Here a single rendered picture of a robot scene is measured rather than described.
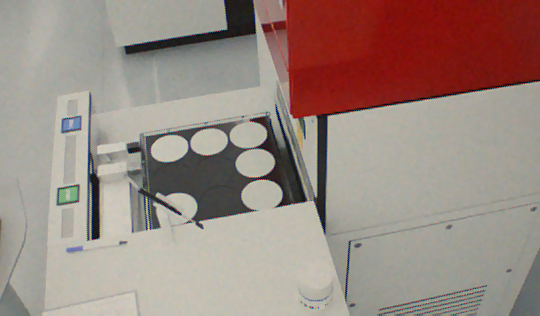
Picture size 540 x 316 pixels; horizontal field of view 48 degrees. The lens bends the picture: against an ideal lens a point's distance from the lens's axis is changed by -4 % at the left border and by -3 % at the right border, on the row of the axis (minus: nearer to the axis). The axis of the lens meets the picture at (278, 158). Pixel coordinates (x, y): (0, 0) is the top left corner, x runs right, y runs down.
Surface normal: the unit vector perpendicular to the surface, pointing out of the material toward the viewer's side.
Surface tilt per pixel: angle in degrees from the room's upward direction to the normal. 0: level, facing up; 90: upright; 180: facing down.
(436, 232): 90
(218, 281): 0
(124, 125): 0
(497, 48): 90
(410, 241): 90
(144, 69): 0
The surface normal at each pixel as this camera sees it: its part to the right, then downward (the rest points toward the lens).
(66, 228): -0.04, -0.69
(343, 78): 0.20, 0.70
